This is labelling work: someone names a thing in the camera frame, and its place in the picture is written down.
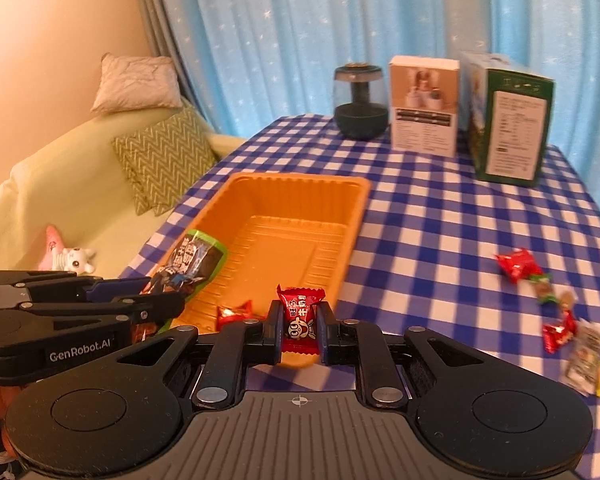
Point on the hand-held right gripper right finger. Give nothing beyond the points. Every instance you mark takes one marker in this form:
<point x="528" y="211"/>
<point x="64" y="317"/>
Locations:
<point x="321" y="335"/>

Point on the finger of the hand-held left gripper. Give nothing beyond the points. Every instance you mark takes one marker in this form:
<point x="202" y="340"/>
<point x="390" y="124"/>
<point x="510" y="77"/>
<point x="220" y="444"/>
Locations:
<point x="150" y="307"/>
<point x="115" y="287"/>

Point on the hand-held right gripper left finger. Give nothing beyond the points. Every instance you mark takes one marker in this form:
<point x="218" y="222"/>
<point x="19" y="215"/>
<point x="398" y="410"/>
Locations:
<point x="279" y="332"/>

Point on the red candy with cartoon face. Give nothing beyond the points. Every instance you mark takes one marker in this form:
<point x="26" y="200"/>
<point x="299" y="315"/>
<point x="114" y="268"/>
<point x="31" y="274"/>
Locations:
<point x="300" y="320"/>

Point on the small red candy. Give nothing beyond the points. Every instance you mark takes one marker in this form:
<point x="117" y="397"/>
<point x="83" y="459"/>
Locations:
<point x="234" y="314"/>

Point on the green dark snack packet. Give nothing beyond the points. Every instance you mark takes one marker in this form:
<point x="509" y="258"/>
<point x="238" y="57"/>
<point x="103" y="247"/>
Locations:
<point x="195" y="260"/>

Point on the orange plastic tray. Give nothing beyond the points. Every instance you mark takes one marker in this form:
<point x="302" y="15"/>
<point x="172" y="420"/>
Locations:
<point x="280" y="240"/>

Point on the red snack packet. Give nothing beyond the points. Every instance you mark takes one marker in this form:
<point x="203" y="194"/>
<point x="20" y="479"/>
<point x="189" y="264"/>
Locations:
<point x="517" y="264"/>

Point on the green candy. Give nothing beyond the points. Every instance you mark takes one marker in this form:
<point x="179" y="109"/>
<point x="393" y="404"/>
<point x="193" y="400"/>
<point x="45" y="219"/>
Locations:
<point x="542" y="290"/>

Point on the tan candy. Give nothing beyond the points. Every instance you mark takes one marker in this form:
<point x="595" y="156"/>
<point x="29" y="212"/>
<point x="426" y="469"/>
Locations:
<point x="565" y="301"/>

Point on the clear white snack packet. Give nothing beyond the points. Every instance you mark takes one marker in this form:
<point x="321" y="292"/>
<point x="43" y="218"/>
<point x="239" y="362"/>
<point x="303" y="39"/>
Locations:
<point x="585" y="355"/>

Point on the white plush toy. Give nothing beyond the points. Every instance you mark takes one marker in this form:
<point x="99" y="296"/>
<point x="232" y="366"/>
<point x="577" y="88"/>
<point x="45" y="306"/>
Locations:
<point x="77" y="260"/>

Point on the pink star plush toy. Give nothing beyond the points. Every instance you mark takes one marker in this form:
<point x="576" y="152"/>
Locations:
<point x="50" y="247"/>

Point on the pale green sofa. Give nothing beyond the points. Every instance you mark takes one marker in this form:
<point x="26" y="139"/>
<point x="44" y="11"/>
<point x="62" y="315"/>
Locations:
<point x="55" y="195"/>

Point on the green zigzag cushion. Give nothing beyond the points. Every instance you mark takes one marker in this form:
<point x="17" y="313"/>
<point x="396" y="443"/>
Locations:
<point x="165" y="160"/>

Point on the blue white checkered tablecloth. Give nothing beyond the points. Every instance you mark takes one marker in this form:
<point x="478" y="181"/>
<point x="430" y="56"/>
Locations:
<point x="430" y="240"/>

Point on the white cushion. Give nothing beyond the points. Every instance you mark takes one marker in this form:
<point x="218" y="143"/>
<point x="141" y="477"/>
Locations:
<point x="135" y="82"/>

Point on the dark glass jar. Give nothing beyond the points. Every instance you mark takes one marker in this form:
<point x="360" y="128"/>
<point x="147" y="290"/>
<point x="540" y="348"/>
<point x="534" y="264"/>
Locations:
<point x="360" y="110"/>

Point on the white product box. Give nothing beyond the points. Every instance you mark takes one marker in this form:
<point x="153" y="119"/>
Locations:
<point x="424" y="110"/>

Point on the green product box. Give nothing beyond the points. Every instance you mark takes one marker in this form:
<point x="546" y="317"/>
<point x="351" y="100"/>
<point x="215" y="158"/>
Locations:
<point x="515" y="135"/>

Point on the blue star curtain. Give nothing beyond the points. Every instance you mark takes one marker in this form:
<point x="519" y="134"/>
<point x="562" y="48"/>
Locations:
<point x="290" y="35"/>

